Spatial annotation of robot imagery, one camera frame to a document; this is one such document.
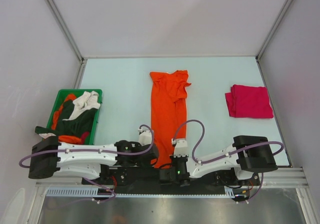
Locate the purple cable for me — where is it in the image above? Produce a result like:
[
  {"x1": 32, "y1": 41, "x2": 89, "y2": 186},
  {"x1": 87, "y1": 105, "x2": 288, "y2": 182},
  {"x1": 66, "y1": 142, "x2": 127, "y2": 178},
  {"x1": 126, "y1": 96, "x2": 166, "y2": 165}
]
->
[
  {"x1": 18, "y1": 124, "x2": 155, "y2": 206},
  {"x1": 172, "y1": 119, "x2": 285, "y2": 205}
]

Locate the dark green t shirt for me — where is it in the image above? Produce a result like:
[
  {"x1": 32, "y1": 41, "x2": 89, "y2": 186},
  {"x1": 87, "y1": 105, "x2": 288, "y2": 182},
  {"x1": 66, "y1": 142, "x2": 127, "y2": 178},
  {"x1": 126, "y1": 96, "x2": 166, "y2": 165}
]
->
[{"x1": 35, "y1": 100, "x2": 98, "y2": 138}]

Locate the grey slotted cable duct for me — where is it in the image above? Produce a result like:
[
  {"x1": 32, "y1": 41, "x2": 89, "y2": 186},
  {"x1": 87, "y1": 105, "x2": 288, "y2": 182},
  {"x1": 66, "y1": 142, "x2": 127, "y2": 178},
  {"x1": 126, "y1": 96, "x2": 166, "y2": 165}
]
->
[{"x1": 46, "y1": 187, "x2": 248, "y2": 199}]

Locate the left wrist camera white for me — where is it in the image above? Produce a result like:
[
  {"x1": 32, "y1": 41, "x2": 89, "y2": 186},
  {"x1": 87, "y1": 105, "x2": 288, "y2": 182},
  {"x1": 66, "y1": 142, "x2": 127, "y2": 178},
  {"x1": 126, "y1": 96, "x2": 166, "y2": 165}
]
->
[{"x1": 138, "y1": 128, "x2": 153, "y2": 146}]

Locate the folded magenta t shirt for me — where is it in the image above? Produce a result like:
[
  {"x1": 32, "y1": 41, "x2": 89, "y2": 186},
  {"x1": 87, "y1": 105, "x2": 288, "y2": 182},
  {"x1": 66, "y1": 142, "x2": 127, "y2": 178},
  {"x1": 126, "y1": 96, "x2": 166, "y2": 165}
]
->
[{"x1": 225, "y1": 84, "x2": 274, "y2": 119}]

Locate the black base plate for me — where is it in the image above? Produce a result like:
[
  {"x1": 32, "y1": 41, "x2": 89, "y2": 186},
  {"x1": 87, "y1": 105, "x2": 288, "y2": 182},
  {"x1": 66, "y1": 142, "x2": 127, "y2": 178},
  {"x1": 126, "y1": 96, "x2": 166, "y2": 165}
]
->
[{"x1": 81, "y1": 166, "x2": 260, "y2": 195}]

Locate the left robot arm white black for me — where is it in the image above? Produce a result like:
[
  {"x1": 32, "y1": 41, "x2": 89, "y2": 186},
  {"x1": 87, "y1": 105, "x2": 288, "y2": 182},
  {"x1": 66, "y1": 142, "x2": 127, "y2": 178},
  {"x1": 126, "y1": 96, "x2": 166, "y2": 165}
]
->
[{"x1": 28, "y1": 136, "x2": 159, "y2": 184}]

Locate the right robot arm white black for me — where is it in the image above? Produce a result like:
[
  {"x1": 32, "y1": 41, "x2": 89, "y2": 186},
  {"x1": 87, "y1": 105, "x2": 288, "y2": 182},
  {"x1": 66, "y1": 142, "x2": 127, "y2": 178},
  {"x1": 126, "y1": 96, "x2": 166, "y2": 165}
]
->
[{"x1": 159, "y1": 135, "x2": 284, "y2": 186}]

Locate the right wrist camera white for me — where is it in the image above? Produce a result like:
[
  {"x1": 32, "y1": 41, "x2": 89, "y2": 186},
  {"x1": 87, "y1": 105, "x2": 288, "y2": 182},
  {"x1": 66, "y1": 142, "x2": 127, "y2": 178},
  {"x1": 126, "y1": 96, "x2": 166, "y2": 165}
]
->
[{"x1": 171, "y1": 138, "x2": 189, "y2": 158}]

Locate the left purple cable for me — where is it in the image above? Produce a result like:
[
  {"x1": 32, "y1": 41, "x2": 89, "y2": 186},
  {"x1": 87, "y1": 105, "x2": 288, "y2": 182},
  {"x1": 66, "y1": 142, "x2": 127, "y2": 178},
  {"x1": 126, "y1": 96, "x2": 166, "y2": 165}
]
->
[{"x1": 18, "y1": 124, "x2": 155, "y2": 206}]

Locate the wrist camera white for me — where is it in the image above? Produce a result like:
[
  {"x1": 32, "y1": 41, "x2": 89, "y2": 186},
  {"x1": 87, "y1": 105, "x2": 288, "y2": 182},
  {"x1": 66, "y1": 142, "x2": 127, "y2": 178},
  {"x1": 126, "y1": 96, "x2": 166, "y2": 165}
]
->
[
  {"x1": 138, "y1": 128, "x2": 153, "y2": 146},
  {"x1": 171, "y1": 138, "x2": 189, "y2": 158}
]

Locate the orange t shirt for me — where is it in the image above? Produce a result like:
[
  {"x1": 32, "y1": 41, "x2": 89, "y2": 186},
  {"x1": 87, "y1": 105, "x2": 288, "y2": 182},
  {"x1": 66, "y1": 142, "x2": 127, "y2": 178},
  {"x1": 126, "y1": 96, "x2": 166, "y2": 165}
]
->
[
  {"x1": 51, "y1": 93, "x2": 82, "y2": 144},
  {"x1": 149, "y1": 70, "x2": 191, "y2": 168}
]

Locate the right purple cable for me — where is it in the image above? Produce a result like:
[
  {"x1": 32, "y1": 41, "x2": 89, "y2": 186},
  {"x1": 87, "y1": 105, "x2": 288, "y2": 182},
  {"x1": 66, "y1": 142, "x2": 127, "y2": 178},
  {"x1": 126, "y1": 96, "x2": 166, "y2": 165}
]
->
[{"x1": 172, "y1": 119, "x2": 285, "y2": 205}]

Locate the magenta t shirt in bin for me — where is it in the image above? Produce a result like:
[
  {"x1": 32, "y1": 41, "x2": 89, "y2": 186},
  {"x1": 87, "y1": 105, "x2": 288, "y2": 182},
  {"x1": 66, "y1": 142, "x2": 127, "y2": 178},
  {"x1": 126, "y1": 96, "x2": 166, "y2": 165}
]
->
[{"x1": 81, "y1": 132, "x2": 90, "y2": 143}]

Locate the green plastic bin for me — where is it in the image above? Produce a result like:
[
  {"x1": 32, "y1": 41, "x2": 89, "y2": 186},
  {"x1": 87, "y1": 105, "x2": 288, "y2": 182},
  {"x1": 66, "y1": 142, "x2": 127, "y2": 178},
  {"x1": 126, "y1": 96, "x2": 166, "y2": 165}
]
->
[{"x1": 35, "y1": 89, "x2": 103, "y2": 145}]

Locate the aluminium frame rail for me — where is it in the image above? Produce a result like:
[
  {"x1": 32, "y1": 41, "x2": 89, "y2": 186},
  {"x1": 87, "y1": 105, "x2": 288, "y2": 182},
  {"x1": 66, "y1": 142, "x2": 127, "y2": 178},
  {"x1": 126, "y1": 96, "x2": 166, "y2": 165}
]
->
[{"x1": 34, "y1": 166, "x2": 309, "y2": 188}]

